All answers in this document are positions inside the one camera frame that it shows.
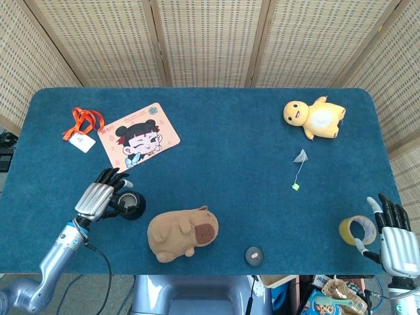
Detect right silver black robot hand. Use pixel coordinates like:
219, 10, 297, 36
354, 193, 420, 280

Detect brown capybara plush toy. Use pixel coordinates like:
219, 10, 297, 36
146, 205, 220, 263

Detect orange lanyard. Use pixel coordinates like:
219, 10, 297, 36
62, 107, 105, 140

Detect pink cartoon girl mouse pad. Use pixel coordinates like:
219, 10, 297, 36
96, 102, 181, 174

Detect yellow plush toy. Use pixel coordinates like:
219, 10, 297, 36
283, 95, 347, 141

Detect pyramid tea bag with string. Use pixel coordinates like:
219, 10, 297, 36
290, 148, 309, 191

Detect black teapot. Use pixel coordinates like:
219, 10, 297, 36
110, 190, 147, 221

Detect brown snack bag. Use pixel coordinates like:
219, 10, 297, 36
321, 278, 368, 314

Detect yellow tape roll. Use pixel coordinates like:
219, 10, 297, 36
339, 215, 377, 246

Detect blue-grey robot torso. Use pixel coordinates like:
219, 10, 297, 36
131, 274, 273, 315

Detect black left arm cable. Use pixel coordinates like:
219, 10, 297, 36
84, 242, 113, 315

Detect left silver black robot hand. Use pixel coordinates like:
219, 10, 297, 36
74, 167, 135, 222

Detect woven rattan folding screen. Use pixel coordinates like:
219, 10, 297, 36
0, 0, 420, 237

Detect grey round disc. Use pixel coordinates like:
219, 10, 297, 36
244, 245, 265, 264

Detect tan cardboard box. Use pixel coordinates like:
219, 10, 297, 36
261, 274, 296, 289

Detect white ID badge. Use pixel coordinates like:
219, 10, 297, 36
68, 132, 96, 154

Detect blue cookie box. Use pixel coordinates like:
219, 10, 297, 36
301, 288, 329, 315

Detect black floor device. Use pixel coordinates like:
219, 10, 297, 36
0, 131, 17, 171

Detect blue carpet table cover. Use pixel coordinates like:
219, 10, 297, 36
0, 87, 417, 276

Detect green comb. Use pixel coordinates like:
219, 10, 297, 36
314, 296, 352, 308

